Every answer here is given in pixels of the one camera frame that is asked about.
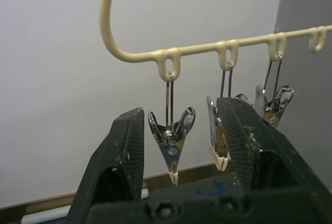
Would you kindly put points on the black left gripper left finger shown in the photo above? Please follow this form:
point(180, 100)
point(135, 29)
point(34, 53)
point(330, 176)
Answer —
point(118, 154)

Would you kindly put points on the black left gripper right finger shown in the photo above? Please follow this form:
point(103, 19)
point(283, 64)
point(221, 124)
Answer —
point(262, 154)

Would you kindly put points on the metal clip with cream tips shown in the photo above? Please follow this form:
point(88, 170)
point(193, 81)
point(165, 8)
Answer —
point(276, 104)
point(172, 136)
point(218, 141)

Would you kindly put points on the cream clip hanger frame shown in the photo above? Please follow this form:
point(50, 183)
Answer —
point(197, 46)

